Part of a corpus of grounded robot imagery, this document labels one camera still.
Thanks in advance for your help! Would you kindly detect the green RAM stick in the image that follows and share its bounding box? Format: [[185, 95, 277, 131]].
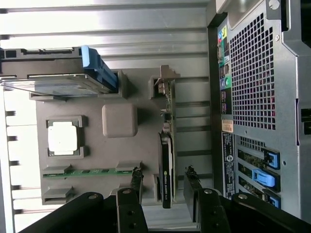
[[43, 167, 137, 178]]

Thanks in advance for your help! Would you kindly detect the blue expansion slot latch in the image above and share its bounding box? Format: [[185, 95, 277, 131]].
[[252, 169, 280, 192]]

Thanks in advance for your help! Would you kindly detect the graphics card with black cooler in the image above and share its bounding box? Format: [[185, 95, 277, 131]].
[[153, 65, 182, 209]]

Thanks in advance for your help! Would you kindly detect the grey parts rack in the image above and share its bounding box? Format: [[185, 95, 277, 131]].
[[28, 68, 182, 207]]

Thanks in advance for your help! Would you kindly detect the orange sticker on case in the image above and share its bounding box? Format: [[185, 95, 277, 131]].
[[221, 119, 234, 133]]

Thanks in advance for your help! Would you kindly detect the silver CPU chip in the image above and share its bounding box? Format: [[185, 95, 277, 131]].
[[47, 120, 81, 157]]

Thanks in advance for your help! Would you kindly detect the grey PC case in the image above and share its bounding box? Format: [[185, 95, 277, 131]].
[[206, 0, 311, 212]]

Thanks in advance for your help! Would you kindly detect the hard disk with blue caddy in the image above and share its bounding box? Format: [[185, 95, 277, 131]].
[[0, 45, 119, 98]]

